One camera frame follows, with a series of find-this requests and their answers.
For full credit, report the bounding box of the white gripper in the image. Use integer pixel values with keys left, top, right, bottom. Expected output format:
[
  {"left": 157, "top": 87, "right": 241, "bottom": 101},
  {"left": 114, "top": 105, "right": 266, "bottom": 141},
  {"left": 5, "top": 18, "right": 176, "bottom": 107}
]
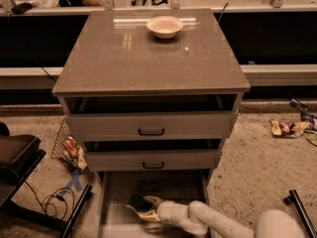
[{"left": 139, "top": 195, "right": 189, "bottom": 225}]

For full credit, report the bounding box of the green yellow sponge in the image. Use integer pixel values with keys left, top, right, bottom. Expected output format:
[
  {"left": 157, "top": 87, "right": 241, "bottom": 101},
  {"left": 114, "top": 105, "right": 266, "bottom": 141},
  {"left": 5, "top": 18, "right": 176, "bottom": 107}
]
[{"left": 126, "top": 193, "right": 153, "bottom": 215}]

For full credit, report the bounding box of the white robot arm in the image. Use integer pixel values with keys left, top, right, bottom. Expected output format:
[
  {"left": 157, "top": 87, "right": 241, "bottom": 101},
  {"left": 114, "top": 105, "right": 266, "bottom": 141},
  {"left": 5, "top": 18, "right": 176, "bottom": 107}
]
[{"left": 136, "top": 195, "right": 305, "bottom": 238}]

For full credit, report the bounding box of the bottom grey drawer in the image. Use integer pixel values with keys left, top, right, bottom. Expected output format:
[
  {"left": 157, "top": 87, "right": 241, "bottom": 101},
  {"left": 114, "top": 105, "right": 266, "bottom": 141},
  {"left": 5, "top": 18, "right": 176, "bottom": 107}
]
[{"left": 94, "top": 171, "right": 208, "bottom": 238}]

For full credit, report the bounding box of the grey drawer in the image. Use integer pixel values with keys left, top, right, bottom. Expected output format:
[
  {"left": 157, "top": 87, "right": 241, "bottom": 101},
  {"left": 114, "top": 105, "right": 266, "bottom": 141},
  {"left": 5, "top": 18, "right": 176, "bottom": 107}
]
[
  {"left": 94, "top": 171, "right": 208, "bottom": 238},
  {"left": 85, "top": 139, "right": 222, "bottom": 172},
  {"left": 64, "top": 94, "right": 240, "bottom": 142}
]

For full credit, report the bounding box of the middle grey drawer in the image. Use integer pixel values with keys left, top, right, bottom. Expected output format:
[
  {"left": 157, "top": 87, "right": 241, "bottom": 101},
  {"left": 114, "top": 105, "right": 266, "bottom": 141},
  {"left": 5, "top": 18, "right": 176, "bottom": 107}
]
[{"left": 85, "top": 139, "right": 222, "bottom": 172}]

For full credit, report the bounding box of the top grey drawer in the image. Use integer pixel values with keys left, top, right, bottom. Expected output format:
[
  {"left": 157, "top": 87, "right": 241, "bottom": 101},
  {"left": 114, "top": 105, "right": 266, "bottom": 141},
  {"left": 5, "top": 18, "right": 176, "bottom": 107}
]
[{"left": 64, "top": 94, "right": 240, "bottom": 142}]

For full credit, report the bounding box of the grey drawer cabinet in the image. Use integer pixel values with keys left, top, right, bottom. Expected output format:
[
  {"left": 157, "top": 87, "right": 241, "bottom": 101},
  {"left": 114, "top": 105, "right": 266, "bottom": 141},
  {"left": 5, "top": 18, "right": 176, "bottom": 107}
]
[{"left": 52, "top": 8, "right": 252, "bottom": 238}]

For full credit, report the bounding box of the orange snack packet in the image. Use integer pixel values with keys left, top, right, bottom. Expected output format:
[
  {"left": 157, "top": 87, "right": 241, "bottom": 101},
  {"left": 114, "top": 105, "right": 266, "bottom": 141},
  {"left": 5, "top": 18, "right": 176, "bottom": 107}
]
[{"left": 63, "top": 137, "right": 78, "bottom": 158}]

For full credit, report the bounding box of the black bar leg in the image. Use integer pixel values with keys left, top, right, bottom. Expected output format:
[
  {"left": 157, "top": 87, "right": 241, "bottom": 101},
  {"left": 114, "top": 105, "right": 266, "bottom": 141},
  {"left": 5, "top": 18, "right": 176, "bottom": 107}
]
[{"left": 283, "top": 189, "right": 317, "bottom": 238}]

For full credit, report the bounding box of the brown snack wrapper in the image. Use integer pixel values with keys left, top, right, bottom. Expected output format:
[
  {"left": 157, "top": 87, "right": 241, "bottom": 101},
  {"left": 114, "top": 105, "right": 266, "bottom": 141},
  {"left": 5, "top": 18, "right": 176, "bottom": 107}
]
[{"left": 270, "top": 120, "right": 310, "bottom": 138}]

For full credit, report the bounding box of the green packet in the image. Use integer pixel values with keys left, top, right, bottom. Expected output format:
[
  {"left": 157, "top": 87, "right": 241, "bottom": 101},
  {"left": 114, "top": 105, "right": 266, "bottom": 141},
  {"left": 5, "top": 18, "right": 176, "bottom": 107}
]
[{"left": 307, "top": 134, "right": 317, "bottom": 147}]

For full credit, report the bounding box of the blue snack bag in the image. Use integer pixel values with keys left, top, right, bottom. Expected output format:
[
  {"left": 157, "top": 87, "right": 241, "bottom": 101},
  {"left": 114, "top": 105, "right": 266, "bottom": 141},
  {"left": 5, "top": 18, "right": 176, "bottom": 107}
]
[{"left": 290, "top": 99, "right": 317, "bottom": 132}]

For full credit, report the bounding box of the white bowl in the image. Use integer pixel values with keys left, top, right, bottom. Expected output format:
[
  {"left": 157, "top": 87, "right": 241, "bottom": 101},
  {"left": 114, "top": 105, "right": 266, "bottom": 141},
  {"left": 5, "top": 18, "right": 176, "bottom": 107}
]
[{"left": 147, "top": 16, "right": 183, "bottom": 40}]

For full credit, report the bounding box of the black device on ledge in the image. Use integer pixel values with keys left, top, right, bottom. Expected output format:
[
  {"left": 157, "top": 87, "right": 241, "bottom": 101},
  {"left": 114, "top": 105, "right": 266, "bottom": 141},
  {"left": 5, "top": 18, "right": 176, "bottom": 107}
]
[{"left": 12, "top": 2, "right": 33, "bottom": 15}]

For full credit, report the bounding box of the black cable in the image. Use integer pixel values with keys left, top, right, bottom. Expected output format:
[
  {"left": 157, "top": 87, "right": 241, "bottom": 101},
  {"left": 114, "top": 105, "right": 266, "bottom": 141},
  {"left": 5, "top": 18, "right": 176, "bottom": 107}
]
[{"left": 24, "top": 180, "right": 76, "bottom": 221}]

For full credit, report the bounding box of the wire basket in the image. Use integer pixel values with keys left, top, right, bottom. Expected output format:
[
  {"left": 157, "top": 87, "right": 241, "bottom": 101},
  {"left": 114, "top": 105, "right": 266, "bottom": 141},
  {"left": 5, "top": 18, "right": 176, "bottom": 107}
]
[{"left": 51, "top": 121, "right": 87, "bottom": 173}]

